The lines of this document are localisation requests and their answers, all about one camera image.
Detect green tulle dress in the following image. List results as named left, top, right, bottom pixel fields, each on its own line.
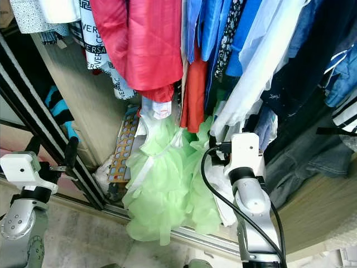
left=123, top=109, right=226, bottom=246

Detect wooden wardrobe panel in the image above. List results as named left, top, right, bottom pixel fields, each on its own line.
left=36, top=31, right=134, bottom=168

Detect blue knitted sweater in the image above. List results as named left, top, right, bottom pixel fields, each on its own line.
left=225, top=0, right=264, bottom=78

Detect black floral garment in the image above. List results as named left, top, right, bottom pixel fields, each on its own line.
left=215, top=0, right=246, bottom=79

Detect white dotted garment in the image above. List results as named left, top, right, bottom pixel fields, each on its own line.
left=8, top=0, right=84, bottom=35

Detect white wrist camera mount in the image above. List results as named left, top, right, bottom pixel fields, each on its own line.
left=0, top=152, right=55, bottom=194
left=223, top=132, right=266, bottom=179

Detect light denim garment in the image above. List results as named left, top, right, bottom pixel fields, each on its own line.
left=324, top=47, right=357, bottom=108

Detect black white lettered cloth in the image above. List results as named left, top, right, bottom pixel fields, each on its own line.
left=78, top=0, right=137, bottom=101

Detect colourful dotted board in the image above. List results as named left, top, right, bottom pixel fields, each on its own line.
left=107, top=106, right=143, bottom=185

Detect black white striped garment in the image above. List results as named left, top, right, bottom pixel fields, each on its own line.
left=332, top=99, right=357, bottom=136

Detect silver floor track rail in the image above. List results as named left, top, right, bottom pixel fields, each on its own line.
left=100, top=204, right=243, bottom=263

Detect black sliding door frame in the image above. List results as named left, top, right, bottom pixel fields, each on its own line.
left=0, top=20, right=107, bottom=212

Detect orange red garment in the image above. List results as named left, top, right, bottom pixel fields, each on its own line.
left=180, top=56, right=208, bottom=135

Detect grey jeans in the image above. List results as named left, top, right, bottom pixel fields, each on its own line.
left=262, top=106, right=357, bottom=196

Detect black blue striped garment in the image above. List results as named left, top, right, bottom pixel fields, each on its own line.
left=46, top=85, right=81, bottom=143

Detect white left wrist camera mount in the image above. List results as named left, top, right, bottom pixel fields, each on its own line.
left=0, top=152, right=55, bottom=194

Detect white sheer garment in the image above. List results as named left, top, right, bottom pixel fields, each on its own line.
left=209, top=0, right=313, bottom=140

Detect grey robot right leg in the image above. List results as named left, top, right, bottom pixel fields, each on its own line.
left=187, top=259, right=214, bottom=268

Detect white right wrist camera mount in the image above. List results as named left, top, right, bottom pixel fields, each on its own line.
left=223, top=132, right=266, bottom=179

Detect brown cardboard box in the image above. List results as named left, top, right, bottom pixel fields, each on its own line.
left=0, top=0, right=16, bottom=28

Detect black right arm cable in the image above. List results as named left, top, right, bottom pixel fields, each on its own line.
left=201, top=142, right=286, bottom=268

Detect wooden wardrobe shelf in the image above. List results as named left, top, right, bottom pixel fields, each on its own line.
left=276, top=167, right=357, bottom=257

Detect blue shirt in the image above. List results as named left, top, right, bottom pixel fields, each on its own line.
left=187, top=0, right=224, bottom=65

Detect dark navy garment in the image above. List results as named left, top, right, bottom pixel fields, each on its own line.
left=259, top=0, right=357, bottom=121

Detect red satin garment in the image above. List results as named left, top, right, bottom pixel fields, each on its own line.
left=89, top=0, right=184, bottom=103

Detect plain white garment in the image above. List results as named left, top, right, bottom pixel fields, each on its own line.
left=38, top=0, right=81, bottom=24

